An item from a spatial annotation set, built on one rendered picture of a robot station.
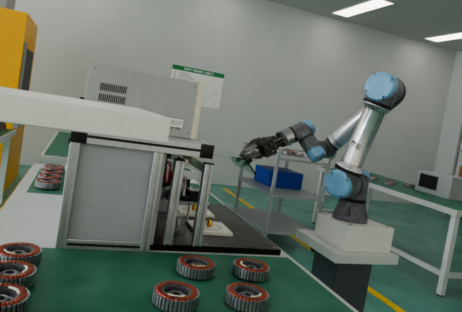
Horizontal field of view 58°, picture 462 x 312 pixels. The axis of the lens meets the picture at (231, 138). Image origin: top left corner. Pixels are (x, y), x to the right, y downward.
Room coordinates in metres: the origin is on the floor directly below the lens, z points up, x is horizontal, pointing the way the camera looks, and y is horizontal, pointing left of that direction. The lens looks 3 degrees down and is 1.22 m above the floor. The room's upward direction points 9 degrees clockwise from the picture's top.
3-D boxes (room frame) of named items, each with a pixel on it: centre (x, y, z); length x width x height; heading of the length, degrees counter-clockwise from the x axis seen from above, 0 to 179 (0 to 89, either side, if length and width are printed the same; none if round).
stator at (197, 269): (1.19, 0.04, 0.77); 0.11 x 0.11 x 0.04
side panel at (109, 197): (1.27, 0.34, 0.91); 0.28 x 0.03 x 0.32; 110
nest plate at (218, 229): (1.60, 0.03, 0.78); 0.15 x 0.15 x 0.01; 20
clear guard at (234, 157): (1.70, 0.07, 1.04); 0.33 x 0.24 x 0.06; 110
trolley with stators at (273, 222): (4.43, -0.60, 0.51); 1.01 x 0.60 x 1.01; 20
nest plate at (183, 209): (1.83, 0.11, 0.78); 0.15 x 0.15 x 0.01; 20
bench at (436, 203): (4.58, -1.98, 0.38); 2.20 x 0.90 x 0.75; 20
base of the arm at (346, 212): (1.83, -0.58, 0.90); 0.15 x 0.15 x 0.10
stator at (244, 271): (1.25, -0.12, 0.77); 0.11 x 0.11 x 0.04
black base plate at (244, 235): (1.71, 0.09, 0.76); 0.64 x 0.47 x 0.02; 20
